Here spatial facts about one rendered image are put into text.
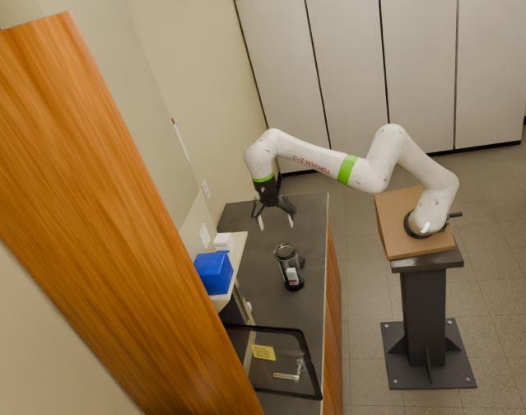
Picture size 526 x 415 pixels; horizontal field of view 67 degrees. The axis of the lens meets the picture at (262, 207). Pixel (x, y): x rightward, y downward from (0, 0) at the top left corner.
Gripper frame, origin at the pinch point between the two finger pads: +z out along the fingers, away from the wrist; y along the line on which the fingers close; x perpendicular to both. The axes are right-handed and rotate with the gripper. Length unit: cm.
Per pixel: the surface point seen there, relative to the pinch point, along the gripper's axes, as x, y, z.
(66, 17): -66, -7, -101
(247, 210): 67, -37, 38
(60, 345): -71, -58, -16
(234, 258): -40.5, -5.5, -19.0
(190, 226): -42, -15, -36
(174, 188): -41, -15, -50
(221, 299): -58, -6, -19
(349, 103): 254, 31, 52
